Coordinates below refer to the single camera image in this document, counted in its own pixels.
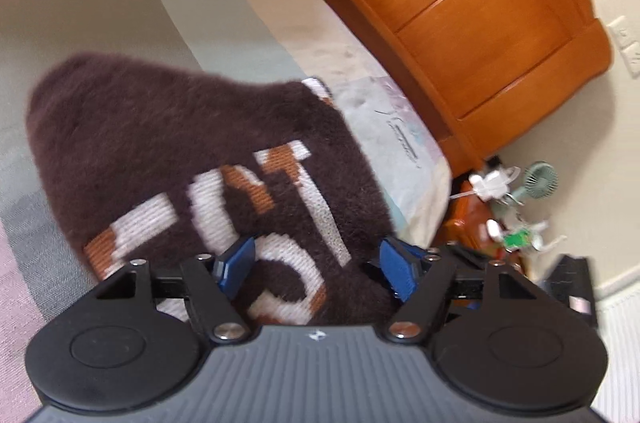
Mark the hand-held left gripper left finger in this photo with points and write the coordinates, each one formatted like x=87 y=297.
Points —
x=235 y=263

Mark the clear bottle green label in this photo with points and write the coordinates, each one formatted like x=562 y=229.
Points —
x=517 y=240

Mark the white charger plug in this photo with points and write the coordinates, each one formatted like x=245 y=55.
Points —
x=492 y=185

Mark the wooden headboard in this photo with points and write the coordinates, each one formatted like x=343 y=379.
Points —
x=450 y=3

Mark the wooden nightstand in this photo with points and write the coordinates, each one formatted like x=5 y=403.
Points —
x=465 y=213

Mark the small green desk fan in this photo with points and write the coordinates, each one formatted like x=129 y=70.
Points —
x=540 y=175

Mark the brown fuzzy sweater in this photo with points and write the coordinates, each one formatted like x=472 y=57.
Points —
x=150 y=128

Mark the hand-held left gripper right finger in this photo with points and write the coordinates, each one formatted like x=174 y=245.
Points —
x=400 y=268

